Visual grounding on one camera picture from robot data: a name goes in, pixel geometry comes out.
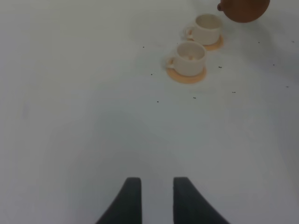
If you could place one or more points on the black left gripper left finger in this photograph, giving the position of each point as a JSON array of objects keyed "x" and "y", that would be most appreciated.
[{"x": 127, "y": 206}]

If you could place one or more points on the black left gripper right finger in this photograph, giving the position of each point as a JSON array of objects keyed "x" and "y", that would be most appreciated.
[{"x": 190, "y": 207}]

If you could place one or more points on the brown clay teapot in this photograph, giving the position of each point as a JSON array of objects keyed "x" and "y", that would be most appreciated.
[{"x": 243, "y": 11}]

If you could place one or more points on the near orange coaster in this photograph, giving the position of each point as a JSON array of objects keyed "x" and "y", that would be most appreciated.
[{"x": 186, "y": 79}]

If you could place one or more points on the orange coaster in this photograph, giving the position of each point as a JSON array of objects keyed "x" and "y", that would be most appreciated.
[
  {"x": 215, "y": 46},
  {"x": 186, "y": 79}
]

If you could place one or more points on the near white teacup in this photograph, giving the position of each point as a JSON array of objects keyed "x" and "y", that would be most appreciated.
[{"x": 188, "y": 59}]

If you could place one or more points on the white teacup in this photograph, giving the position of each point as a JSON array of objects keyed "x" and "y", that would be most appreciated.
[
  {"x": 205, "y": 29},
  {"x": 188, "y": 59}
]

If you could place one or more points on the far orange coaster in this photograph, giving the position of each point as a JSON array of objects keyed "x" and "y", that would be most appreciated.
[{"x": 215, "y": 46}]

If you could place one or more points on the far white teacup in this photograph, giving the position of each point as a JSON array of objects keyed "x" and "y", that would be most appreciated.
[{"x": 205, "y": 29}]

